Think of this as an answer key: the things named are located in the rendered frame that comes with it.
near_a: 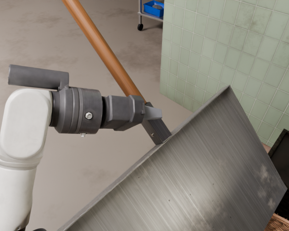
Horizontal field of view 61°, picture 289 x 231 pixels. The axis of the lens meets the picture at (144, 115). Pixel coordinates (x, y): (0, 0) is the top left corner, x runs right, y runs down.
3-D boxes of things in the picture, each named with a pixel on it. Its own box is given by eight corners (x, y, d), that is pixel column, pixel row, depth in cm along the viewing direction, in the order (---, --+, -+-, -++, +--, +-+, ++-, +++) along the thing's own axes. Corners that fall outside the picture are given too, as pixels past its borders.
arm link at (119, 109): (144, 84, 47) (82, 75, 42) (147, 132, 45) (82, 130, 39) (119, 102, 58) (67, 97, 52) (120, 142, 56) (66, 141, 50)
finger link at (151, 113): (160, 121, 53) (135, 120, 50) (159, 107, 54) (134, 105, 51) (164, 119, 51) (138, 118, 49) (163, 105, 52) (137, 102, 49)
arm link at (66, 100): (78, 137, 42) (2, 136, 37) (66, 128, 52) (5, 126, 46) (84, 72, 42) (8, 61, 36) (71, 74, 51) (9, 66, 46)
